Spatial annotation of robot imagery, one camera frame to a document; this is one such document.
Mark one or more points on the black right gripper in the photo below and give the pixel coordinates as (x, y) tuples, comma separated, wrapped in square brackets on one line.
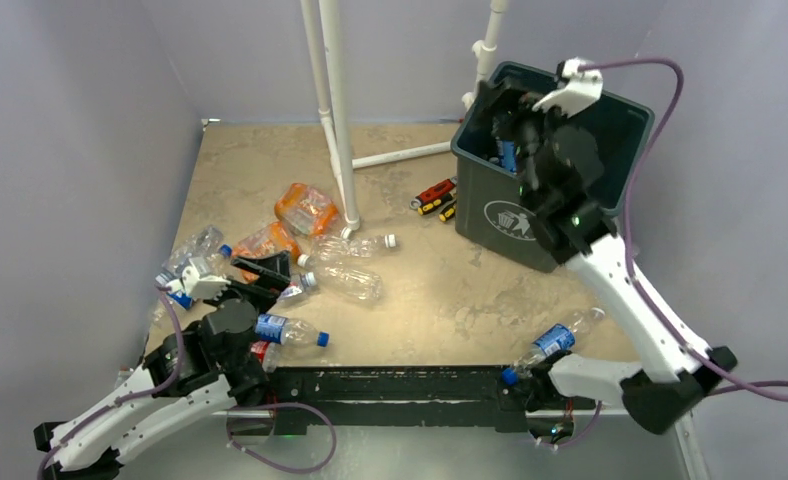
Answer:
[(522, 111)]

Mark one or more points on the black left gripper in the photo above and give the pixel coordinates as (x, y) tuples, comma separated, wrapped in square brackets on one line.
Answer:
[(274, 272)]

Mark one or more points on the small pepsi bottle blue cap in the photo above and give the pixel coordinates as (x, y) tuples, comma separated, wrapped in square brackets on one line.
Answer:
[(507, 155)]

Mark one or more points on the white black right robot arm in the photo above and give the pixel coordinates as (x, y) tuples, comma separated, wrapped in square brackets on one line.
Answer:
[(675, 370)]

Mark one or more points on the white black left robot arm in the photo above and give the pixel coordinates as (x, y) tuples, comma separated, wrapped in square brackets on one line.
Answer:
[(196, 371)]

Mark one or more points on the dark green trash bin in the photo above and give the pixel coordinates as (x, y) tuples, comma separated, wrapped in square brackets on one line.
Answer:
[(500, 199)]

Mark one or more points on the clear ganten bottle white cap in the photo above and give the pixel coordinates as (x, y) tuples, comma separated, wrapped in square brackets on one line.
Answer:
[(300, 288)]

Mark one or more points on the water bottle blue label cap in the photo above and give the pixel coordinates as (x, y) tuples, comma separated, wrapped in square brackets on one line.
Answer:
[(291, 332)]

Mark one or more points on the small bottle red white label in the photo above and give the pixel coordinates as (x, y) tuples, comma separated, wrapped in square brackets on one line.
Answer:
[(268, 353)]

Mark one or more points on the clear crushed bottle blue label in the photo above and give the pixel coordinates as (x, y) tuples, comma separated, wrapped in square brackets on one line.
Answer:
[(207, 242)]

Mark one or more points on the clear crushed bottle white cap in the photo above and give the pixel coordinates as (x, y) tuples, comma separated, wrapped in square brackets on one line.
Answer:
[(334, 248)]

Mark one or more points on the large pepsi bottle blue label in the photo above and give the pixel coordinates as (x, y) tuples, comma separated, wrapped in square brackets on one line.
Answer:
[(167, 306)]

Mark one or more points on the yellow black screwdriver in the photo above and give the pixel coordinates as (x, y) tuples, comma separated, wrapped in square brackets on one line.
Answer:
[(448, 212), (434, 205)]

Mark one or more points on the blue label bottle near base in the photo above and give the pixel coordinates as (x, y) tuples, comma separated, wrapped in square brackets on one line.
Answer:
[(571, 331)]

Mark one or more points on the white camera right wrist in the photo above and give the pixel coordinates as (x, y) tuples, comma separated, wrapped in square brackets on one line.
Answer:
[(579, 86)]

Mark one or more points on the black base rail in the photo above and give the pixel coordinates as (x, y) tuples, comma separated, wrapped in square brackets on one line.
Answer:
[(404, 396)]

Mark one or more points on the white pvc pipe frame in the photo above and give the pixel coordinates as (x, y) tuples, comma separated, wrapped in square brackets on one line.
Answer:
[(394, 60)]

